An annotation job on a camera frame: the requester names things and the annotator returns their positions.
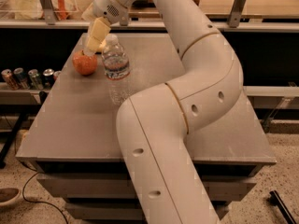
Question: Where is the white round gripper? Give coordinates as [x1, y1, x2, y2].
[81, 0, 128, 56]

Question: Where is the red apple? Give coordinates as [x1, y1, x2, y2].
[72, 50, 97, 76]

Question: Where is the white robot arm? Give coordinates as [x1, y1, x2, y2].
[93, 0, 243, 224]

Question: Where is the yellow sponge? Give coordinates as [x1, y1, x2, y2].
[96, 39, 107, 53]

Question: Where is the orange white bag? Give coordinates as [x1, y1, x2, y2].
[51, 0, 81, 21]

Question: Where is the clear plastic water bottle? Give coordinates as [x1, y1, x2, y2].
[101, 34, 131, 105]

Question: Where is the red drink can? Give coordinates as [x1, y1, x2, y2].
[53, 71, 61, 81]

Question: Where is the dark drink can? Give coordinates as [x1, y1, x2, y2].
[43, 68, 54, 87]

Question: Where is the green drink can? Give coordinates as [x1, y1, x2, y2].
[28, 69, 44, 90]

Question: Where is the orange drink can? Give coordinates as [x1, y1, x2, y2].
[1, 69, 19, 91]

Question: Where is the black table leg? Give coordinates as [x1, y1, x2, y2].
[0, 113, 27, 169]

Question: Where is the upper grey drawer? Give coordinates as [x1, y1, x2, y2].
[36, 173, 256, 202]

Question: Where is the grey drawer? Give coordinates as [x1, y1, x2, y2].
[64, 202, 233, 222]
[36, 173, 256, 202]

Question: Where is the lower grey drawer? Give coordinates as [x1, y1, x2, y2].
[64, 202, 233, 222]

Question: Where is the shoe tip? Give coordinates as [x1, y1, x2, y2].
[0, 188, 21, 207]

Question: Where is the black bar on floor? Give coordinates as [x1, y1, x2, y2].
[269, 190, 297, 224]

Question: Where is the middle metal bracket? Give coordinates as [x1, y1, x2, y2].
[120, 15, 129, 26]

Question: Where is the metal bracket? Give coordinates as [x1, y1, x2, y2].
[39, 0, 58, 25]
[227, 0, 247, 28]
[120, 15, 129, 26]

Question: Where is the left metal bracket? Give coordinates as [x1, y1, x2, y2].
[39, 0, 58, 25]

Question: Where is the right metal bracket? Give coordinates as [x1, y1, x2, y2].
[227, 0, 247, 28]

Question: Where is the black floor cable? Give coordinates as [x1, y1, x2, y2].
[13, 140, 69, 224]

